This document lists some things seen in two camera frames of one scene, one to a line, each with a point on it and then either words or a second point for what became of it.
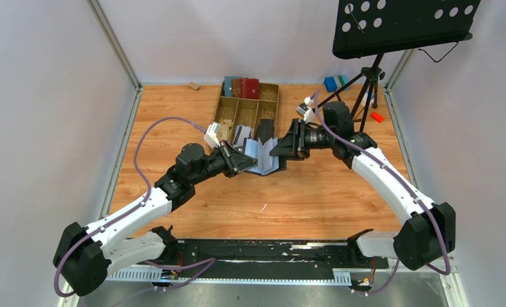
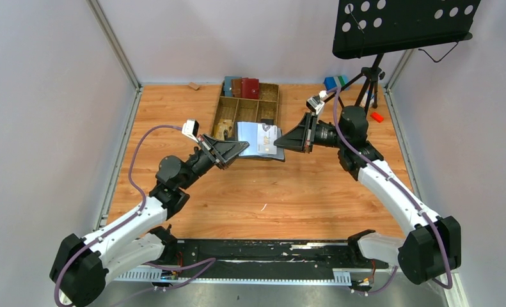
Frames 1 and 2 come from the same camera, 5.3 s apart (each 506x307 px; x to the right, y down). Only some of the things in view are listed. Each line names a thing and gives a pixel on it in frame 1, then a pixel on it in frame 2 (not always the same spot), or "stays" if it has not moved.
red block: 378,118 stays
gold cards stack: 224,130 stays
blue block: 330,84 stays
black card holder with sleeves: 266,163 → 261,137
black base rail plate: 274,254 stays
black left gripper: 229,157 → 212,151
